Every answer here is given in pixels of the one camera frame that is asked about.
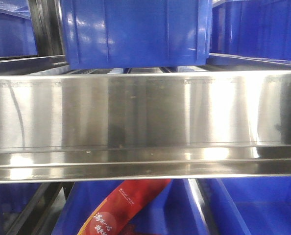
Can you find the dark blue bin upper middle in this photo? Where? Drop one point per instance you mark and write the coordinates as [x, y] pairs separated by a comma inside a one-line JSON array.
[[105, 34]]

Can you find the dark blue bin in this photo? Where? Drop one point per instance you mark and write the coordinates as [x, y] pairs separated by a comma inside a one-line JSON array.
[[250, 206], [105, 34], [252, 28], [15, 196], [174, 211], [16, 31]]

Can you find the dark blue bin lower middle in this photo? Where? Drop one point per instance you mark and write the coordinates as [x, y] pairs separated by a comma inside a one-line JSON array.
[[174, 211]]

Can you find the dark blue bin lower right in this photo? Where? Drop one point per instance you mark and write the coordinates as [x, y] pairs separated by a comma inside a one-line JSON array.
[[250, 206]]

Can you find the dark blue bin upper right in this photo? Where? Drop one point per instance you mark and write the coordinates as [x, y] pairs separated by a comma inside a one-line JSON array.
[[252, 28]]

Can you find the dark blue bin upper left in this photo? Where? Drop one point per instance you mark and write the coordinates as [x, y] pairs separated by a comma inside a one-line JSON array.
[[16, 31]]

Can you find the dark blue bin lower left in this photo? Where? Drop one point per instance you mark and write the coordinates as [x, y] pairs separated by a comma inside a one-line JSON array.
[[15, 196]]

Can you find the red snack package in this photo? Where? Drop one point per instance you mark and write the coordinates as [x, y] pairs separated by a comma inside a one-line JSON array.
[[121, 205]]

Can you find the stainless steel shelf rail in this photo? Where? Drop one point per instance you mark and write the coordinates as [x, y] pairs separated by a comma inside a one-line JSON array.
[[150, 125]]

